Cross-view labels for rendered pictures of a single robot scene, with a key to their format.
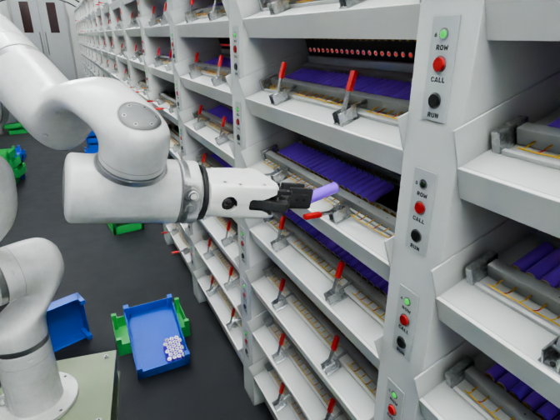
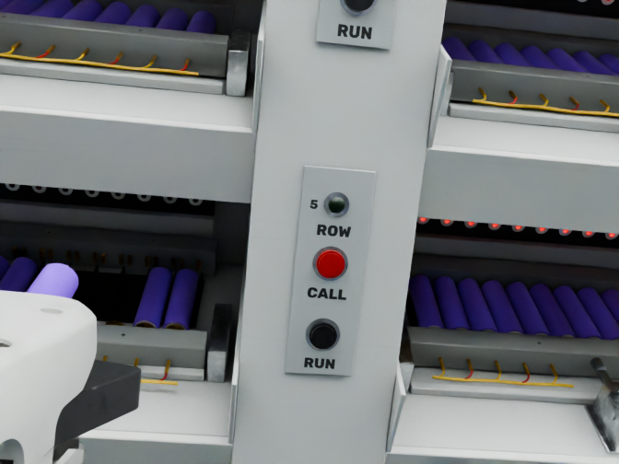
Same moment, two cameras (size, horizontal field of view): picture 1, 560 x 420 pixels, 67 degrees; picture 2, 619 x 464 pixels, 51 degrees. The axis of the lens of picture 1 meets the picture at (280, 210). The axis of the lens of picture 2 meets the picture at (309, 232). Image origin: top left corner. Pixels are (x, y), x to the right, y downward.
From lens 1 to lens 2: 0.46 m
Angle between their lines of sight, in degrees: 66
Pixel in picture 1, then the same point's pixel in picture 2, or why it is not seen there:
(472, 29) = not seen: outside the picture
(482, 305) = (457, 418)
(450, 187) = (414, 195)
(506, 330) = (530, 436)
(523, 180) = (554, 148)
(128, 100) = not seen: outside the picture
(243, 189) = (34, 365)
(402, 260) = (277, 411)
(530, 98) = not seen: hidden behind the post
